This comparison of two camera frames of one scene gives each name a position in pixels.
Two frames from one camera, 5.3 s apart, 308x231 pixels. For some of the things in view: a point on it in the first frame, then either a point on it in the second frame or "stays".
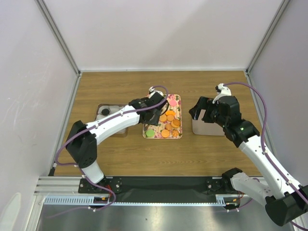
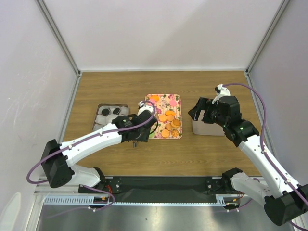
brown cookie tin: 105,109 stays
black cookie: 105,111 stays
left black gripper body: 154,120 -> 143,136
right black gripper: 204,103 stays
